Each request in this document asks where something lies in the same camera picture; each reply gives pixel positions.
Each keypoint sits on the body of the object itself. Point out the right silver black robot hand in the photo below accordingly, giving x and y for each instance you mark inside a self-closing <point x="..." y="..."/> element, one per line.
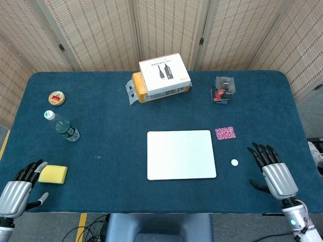
<point x="278" y="179"/>

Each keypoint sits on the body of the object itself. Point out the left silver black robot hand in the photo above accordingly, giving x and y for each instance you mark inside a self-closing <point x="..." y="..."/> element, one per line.
<point x="15" y="196"/>

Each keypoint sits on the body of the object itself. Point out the pink patterned card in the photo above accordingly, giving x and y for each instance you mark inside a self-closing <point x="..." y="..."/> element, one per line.
<point x="225" y="132"/>

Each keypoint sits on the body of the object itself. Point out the white rectangular pad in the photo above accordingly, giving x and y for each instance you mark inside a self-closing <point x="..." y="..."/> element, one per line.
<point x="181" y="155"/>

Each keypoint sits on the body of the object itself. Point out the black desk control panel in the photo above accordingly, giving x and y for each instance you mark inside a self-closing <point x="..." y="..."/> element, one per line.
<point x="272" y="214"/>

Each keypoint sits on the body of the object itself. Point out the yellow sponge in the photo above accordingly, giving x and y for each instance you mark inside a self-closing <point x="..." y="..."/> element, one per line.
<point x="53" y="174"/>

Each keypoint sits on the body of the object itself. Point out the white sneaker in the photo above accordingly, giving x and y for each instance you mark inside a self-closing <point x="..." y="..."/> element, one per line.
<point x="316" y="153"/>

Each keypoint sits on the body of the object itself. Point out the small white round disc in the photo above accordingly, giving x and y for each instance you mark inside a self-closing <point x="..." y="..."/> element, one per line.
<point x="234" y="162"/>

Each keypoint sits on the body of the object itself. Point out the black floor object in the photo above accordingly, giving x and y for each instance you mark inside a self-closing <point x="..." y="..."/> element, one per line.
<point x="315" y="139"/>

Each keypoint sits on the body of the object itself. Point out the clear water bottle green label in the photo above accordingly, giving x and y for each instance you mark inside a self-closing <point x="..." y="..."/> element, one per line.
<point x="64" y="127"/>

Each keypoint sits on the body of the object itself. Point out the clear plastic box black red item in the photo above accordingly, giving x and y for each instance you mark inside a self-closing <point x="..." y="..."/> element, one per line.
<point x="223" y="89"/>

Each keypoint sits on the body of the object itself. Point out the round tin red label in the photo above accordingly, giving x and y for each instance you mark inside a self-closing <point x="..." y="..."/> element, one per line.
<point x="57" y="98"/>

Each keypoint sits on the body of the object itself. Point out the woven folding screen panel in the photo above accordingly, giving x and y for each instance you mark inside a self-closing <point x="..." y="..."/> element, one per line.
<point x="30" y="32"/>
<point x="96" y="32"/>
<point x="169" y="25"/>
<point x="302" y="45"/>
<point x="10" y="83"/>
<point x="239" y="32"/>

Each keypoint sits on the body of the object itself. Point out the dark blue table cloth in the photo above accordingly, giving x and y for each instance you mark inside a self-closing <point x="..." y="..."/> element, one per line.
<point x="113" y="126"/>

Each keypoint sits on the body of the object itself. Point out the blue grey robot torso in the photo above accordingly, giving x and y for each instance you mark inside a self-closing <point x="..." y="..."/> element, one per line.
<point x="159" y="227"/>

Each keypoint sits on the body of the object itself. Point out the white hang tag label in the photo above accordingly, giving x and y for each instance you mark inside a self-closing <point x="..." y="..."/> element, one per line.
<point x="130" y="92"/>

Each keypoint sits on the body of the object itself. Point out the black screen hinge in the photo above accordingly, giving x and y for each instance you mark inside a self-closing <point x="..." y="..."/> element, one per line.
<point x="60" y="47"/>
<point x="201" y="41"/>

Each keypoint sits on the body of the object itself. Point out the white cardboard product box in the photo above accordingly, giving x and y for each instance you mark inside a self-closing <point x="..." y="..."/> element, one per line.
<point x="164" y="73"/>

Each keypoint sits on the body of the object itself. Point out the orange wrapped package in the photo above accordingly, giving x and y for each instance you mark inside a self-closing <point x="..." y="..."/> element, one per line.
<point x="140" y="88"/>

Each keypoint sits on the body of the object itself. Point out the grey screen foot bracket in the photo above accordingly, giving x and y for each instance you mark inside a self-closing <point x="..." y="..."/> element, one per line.
<point x="318" y="87"/>

